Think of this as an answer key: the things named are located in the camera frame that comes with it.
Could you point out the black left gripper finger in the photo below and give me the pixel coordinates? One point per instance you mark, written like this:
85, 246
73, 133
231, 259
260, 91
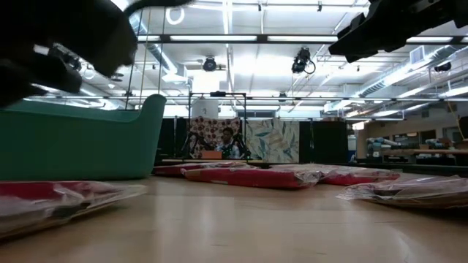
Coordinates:
33, 75

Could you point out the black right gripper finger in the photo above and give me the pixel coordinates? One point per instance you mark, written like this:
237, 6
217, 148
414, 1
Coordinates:
365, 36

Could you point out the red Orville Redenbacher's popcorn bag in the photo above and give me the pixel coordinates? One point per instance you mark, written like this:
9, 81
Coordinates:
351, 177
248, 178
40, 197
413, 193
175, 169

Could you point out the black background robot arm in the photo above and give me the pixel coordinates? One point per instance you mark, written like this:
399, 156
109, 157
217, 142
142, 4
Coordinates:
197, 140
241, 144

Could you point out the teal plastic basket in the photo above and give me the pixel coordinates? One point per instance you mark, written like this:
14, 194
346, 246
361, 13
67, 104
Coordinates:
80, 146

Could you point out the black partition panel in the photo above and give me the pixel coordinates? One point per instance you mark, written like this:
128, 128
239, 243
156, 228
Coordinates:
323, 142
170, 140

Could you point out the wooden workbench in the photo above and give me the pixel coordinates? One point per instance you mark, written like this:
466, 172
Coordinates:
420, 151

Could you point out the leaf print backdrop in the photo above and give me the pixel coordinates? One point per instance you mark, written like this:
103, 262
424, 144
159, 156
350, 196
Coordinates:
272, 140

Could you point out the black ceiling spotlight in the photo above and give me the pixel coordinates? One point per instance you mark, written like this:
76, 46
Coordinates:
210, 64

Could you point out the red floral print backdrop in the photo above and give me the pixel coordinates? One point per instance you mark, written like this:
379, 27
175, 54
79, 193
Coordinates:
204, 126

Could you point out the person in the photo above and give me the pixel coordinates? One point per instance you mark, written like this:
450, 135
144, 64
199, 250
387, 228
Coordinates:
227, 146

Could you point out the orange box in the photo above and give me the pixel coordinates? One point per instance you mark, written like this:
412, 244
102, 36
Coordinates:
211, 155

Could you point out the silver air duct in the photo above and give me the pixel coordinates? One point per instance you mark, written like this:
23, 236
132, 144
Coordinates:
384, 85

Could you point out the black overhead camera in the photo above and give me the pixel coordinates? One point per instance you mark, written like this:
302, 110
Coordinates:
301, 60

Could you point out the thin black horizontal rail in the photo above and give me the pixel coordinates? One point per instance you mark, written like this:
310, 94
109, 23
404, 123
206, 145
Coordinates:
311, 98

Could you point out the black overhead frame bar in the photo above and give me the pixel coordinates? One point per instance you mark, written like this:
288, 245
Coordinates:
262, 38

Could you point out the white cylindrical duct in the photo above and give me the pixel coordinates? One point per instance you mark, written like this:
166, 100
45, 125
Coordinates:
204, 108

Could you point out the black metal station frame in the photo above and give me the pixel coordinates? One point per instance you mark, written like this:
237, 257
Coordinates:
217, 94

